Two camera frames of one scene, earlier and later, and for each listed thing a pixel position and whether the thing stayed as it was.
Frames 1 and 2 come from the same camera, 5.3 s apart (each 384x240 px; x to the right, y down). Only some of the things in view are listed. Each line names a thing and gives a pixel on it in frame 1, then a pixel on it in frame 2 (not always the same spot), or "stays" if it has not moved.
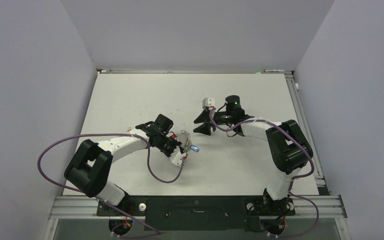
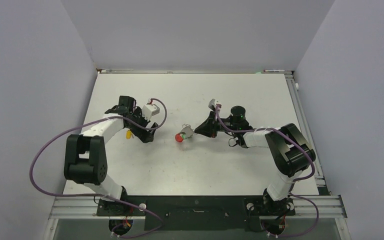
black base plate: [198, 213] stays
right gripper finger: [204, 117] → [208, 127]
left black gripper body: [167, 145] → [138, 121]
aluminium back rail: [194, 71] stays
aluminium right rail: [297, 102] stays
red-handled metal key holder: [188, 142] → [186, 133]
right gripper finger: [205, 128] stays
